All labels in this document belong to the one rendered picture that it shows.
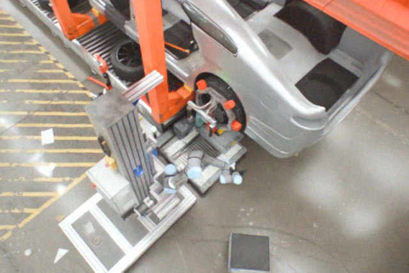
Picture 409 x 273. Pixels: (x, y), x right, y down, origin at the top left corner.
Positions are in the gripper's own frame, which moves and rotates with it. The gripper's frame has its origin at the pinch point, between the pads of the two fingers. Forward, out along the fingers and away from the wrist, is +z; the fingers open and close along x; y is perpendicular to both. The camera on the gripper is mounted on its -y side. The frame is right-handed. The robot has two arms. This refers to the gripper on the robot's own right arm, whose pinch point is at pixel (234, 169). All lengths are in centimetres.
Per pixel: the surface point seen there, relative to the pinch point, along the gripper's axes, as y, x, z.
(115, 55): 136, -136, 147
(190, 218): 51, 68, 52
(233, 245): 7, 79, 2
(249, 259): -7, 92, -8
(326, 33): -132, -134, 77
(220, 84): 4, -86, 29
